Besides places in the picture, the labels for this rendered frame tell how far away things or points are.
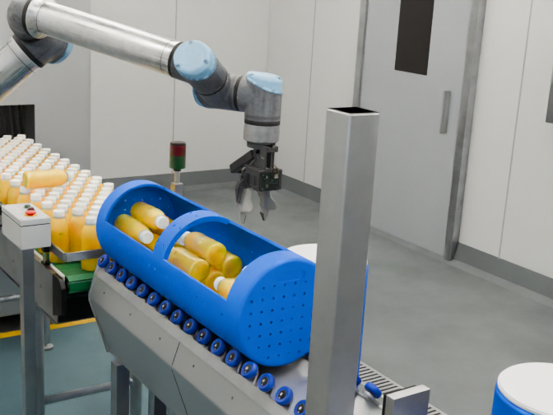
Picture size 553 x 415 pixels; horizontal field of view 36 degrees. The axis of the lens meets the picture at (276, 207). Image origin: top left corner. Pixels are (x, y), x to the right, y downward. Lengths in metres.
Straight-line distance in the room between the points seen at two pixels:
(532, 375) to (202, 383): 0.83
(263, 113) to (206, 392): 0.73
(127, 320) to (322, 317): 1.35
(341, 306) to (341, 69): 5.83
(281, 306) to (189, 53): 0.64
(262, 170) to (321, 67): 5.27
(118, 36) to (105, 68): 5.17
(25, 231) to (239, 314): 1.02
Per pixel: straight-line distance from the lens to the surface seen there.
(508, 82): 5.84
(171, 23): 7.53
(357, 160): 1.30
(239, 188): 2.16
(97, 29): 2.19
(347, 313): 1.37
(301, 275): 2.12
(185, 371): 2.36
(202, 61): 2.01
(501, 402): 2.00
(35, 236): 2.87
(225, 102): 2.13
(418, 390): 1.83
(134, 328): 2.62
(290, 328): 2.15
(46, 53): 2.46
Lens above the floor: 1.89
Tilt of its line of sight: 15 degrees down
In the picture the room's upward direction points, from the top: 3 degrees clockwise
